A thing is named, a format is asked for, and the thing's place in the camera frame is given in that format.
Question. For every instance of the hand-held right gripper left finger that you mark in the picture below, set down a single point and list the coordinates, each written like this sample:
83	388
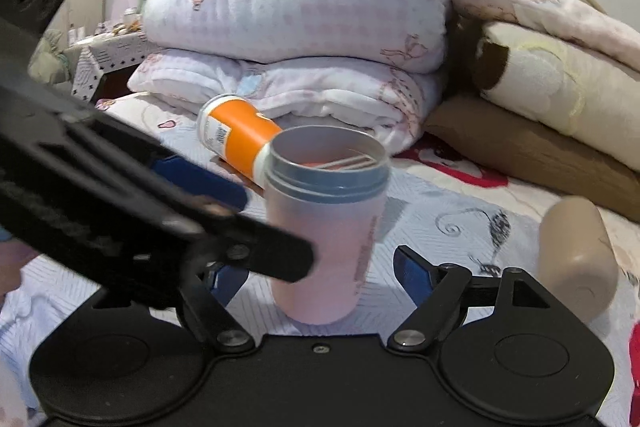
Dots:
227	283

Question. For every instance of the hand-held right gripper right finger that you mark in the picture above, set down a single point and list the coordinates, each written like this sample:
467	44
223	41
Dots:
407	271

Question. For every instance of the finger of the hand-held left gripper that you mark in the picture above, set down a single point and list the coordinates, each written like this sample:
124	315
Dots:
200	184
270	249

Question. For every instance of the pink cup with grey rim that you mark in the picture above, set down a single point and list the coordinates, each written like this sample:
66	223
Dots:
325	232

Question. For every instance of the beige cup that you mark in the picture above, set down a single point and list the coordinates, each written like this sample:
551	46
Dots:
575	257

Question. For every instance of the orange and white bottle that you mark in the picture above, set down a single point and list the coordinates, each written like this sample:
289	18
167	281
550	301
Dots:
240	127

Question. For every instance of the bedside table with patterned cloth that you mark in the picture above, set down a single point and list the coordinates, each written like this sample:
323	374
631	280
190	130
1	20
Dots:
100	57

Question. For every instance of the grey floral cushion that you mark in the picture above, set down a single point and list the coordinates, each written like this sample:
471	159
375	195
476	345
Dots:
50	57

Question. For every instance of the white floral folded quilt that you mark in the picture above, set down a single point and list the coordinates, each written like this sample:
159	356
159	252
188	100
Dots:
325	92

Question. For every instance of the metal tin can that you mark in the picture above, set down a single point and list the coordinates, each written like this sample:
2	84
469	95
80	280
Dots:
145	2

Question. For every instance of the pink checked folded quilt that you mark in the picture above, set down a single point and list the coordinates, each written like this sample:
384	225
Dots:
300	7

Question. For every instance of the cream and brown pillow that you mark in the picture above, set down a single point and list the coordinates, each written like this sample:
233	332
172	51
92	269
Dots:
550	77

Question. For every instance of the pale pink blanket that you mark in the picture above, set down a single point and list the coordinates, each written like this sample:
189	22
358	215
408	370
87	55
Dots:
550	7

